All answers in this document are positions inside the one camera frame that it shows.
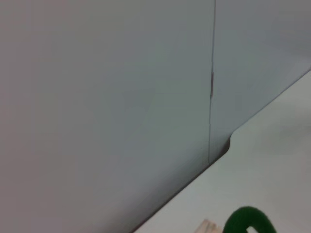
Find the cream fabric handbag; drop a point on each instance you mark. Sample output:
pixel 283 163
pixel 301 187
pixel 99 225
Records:
pixel 210 227

